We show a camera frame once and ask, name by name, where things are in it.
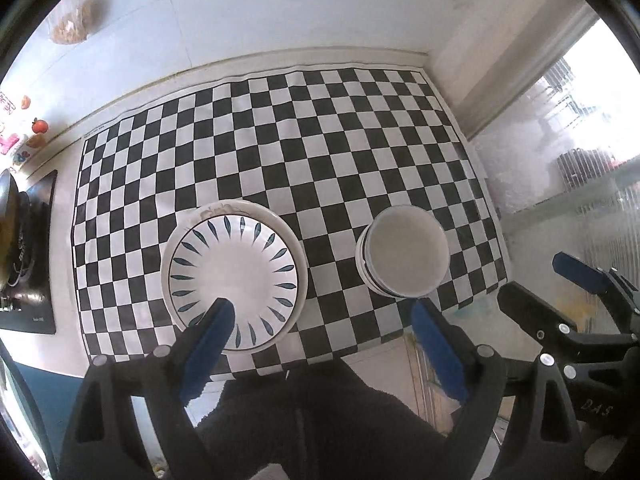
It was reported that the white blue leaf-pattern plate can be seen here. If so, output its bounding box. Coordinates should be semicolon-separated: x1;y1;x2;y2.
167;213;301;351

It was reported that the white grey floral plate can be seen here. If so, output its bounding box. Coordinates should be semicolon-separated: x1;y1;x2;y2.
160;200;308;357

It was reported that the hanging bag of food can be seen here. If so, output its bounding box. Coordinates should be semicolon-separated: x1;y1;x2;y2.
49;0;109;46

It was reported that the white dark-rimmed bowl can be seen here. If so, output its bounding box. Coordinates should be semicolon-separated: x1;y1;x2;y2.
365;205;450;298

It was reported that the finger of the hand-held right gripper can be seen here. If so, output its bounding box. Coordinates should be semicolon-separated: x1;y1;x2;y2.
552;252;640;313
497;282;583;348

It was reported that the black cooktop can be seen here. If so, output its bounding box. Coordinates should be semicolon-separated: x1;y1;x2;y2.
0;170;58;336

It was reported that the teal cabinet front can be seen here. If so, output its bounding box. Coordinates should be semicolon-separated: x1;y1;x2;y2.
0;352;93;480

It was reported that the grey metal rack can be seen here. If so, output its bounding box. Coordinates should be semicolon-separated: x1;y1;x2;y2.
556;147;620;190

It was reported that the person's right hand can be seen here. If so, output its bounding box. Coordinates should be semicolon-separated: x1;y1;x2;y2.
584;435;637;477

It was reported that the black white checkered mat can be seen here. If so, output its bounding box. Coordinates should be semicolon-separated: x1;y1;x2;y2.
71;67;510;378

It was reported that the metal wok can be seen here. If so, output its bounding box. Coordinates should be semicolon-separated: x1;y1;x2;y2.
0;167;31;291

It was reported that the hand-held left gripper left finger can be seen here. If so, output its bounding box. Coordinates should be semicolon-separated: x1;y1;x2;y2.
59;297;237;480

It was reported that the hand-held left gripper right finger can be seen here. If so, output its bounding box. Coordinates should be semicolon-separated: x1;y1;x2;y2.
410;299;588;480

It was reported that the frosted glass sliding door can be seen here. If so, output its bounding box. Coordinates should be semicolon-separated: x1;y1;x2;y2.
470;17;640;361

